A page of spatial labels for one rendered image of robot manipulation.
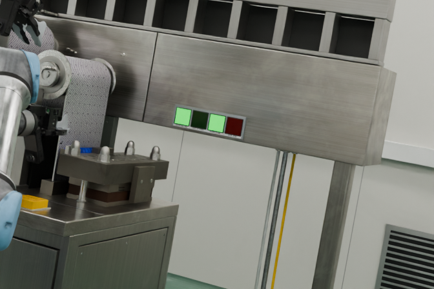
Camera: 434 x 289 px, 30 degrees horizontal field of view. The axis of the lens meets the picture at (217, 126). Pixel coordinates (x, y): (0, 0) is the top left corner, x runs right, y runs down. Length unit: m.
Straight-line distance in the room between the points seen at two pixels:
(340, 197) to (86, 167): 0.81
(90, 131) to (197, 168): 2.61
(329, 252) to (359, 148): 0.39
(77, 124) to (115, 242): 0.41
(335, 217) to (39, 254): 0.96
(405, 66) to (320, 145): 2.38
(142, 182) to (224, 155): 2.62
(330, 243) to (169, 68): 0.76
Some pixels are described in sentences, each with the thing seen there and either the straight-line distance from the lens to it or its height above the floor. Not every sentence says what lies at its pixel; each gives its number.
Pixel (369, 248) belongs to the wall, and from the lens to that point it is 4.83.
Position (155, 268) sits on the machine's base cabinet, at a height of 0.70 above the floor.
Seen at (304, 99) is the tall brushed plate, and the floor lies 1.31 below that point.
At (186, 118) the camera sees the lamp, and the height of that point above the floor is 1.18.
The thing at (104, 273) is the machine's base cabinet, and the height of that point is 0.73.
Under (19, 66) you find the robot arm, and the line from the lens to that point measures 1.84.
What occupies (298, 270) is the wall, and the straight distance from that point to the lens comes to 4.96.
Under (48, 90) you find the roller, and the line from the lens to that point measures 2.46.
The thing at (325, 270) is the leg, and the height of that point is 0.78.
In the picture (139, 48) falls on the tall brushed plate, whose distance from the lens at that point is 2.70.
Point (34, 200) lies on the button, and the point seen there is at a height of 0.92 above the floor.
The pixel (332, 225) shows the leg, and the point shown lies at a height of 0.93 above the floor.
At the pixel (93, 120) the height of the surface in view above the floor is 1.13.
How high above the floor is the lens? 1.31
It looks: 3 degrees down
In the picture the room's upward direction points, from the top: 10 degrees clockwise
